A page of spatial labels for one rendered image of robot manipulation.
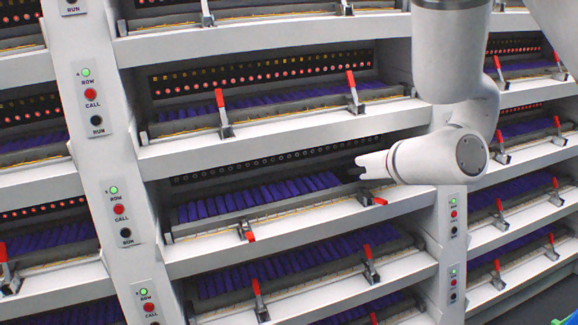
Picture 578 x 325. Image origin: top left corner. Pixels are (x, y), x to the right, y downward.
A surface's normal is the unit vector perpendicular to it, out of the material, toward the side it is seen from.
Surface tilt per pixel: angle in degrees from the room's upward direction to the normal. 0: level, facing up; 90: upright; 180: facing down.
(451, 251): 90
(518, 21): 108
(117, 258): 90
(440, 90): 122
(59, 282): 18
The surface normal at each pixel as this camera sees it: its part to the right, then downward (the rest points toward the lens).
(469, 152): 0.29, -0.07
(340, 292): -0.04, -0.87
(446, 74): -0.35, 0.70
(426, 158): -0.96, 0.04
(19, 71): 0.34, 0.44
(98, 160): 0.31, 0.15
